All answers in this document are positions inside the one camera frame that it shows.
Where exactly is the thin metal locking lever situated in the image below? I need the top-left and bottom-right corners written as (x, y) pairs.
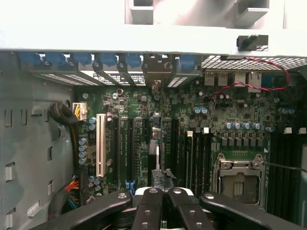
top-left (261, 161), bottom-right (307, 172)

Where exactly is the red black twisted wire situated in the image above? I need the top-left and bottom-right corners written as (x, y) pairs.
top-left (208, 57), bottom-right (290, 100)

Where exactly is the black RAM slot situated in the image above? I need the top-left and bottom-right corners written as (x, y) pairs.
top-left (279, 127), bottom-right (293, 216)
top-left (193, 130), bottom-right (201, 192)
top-left (270, 134), bottom-right (280, 213)
top-left (297, 127), bottom-right (307, 168)
top-left (201, 127), bottom-right (211, 192)
top-left (291, 134), bottom-right (300, 173)

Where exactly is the black intrusion switch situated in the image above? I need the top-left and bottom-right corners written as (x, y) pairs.
top-left (236, 34), bottom-right (269, 51)

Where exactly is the open black PC case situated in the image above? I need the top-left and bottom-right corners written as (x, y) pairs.
top-left (0, 0), bottom-right (307, 230)

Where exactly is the black sleeved power cable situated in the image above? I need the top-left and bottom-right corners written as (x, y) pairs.
top-left (47, 102), bottom-right (87, 168)

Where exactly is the coloured power wire bundle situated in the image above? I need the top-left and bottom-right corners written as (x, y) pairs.
top-left (47, 174), bottom-right (81, 221)

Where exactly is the metal CPU socket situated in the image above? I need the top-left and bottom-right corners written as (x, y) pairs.
top-left (212, 153), bottom-right (268, 214)

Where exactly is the white expansion slot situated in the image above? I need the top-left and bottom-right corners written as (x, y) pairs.
top-left (95, 113), bottom-right (107, 178)

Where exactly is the long black expansion slot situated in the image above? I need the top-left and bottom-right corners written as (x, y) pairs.
top-left (125, 117), bottom-right (137, 192)
top-left (170, 117), bottom-right (180, 170)
top-left (114, 117), bottom-right (121, 177)

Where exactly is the green motherboard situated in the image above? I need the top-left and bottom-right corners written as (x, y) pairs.
top-left (71, 71), bottom-right (307, 216)

